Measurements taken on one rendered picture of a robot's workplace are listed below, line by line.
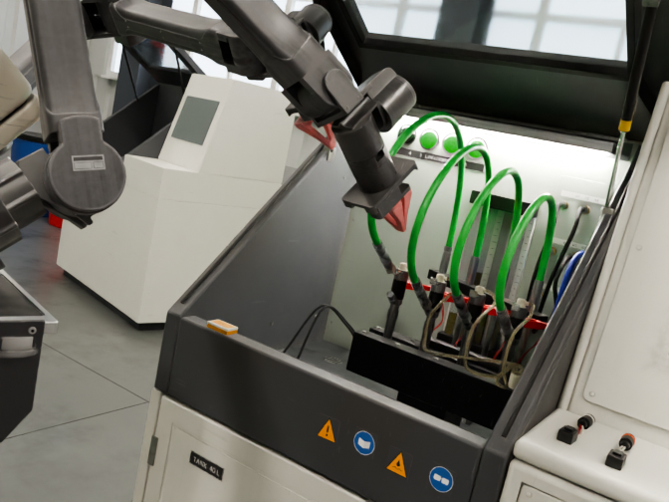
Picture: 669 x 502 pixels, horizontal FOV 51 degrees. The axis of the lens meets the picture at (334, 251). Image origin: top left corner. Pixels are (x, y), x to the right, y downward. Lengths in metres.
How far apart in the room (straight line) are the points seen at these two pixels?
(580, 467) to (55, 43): 0.83
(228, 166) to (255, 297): 2.78
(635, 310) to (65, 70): 0.92
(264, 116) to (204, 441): 3.19
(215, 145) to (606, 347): 3.25
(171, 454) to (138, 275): 2.85
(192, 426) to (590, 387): 0.72
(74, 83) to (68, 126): 0.06
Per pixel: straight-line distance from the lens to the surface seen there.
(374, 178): 0.95
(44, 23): 0.82
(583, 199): 1.53
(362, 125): 0.91
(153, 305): 4.24
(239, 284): 1.47
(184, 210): 4.17
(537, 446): 1.05
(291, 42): 0.90
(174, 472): 1.44
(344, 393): 1.15
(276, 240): 1.52
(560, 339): 1.17
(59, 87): 0.80
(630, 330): 1.24
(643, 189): 1.29
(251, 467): 1.31
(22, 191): 0.77
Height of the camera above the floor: 1.34
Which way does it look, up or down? 9 degrees down
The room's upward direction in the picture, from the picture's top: 12 degrees clockwise
